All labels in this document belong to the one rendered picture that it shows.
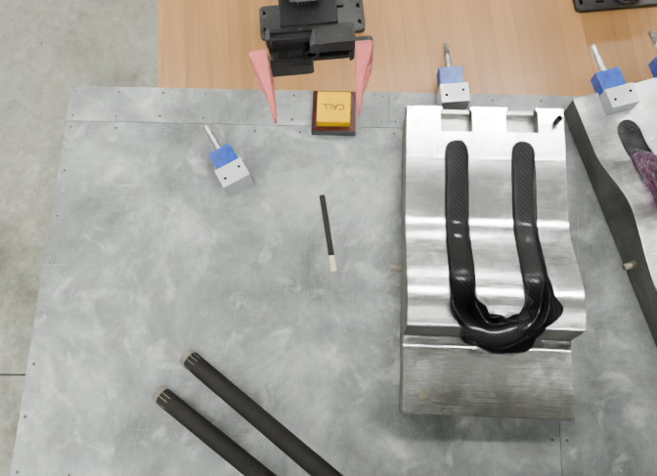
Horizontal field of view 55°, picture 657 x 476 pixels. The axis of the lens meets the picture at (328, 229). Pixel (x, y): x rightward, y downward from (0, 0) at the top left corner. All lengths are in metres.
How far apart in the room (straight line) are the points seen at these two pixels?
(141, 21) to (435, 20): 1.29
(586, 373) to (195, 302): 0.66
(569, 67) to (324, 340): 0.68
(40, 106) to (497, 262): 1.70
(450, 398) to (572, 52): 0.68
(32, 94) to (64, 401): 1.38
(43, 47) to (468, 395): 1.87
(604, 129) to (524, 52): 0.22
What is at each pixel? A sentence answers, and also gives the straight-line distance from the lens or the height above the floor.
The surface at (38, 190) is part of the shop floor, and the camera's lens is 2.20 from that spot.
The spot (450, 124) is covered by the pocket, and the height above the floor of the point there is 0.86.
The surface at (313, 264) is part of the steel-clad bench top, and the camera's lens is 1.09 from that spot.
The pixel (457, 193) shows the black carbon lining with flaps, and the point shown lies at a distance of 1.06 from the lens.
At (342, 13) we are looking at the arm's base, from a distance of 1.28.
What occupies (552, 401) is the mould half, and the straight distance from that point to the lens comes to 1.05.
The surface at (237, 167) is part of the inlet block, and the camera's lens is 1.10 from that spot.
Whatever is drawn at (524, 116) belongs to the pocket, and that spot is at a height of 0.87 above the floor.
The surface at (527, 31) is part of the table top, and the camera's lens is 1.31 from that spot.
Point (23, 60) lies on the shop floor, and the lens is 2.42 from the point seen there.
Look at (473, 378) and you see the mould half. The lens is 1.03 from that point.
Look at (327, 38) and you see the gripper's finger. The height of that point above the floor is 1.24.
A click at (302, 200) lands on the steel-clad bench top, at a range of 1.12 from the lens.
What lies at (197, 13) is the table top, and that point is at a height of 0.80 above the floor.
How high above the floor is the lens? 1.87
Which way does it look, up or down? 75 degrees down
